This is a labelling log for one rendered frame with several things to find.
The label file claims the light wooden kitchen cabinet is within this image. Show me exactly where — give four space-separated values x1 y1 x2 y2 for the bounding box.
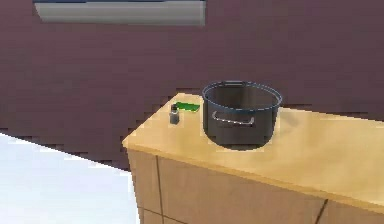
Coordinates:
121 92 384 224

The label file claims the green flat sponge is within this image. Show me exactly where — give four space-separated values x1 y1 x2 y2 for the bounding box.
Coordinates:
175 101 201 114

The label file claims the small grey shaker dispenser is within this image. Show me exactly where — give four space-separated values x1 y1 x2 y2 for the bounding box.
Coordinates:
169 103 181 125

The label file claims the dark grey cooking pot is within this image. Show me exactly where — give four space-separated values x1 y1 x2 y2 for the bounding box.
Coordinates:
201 80 284 150

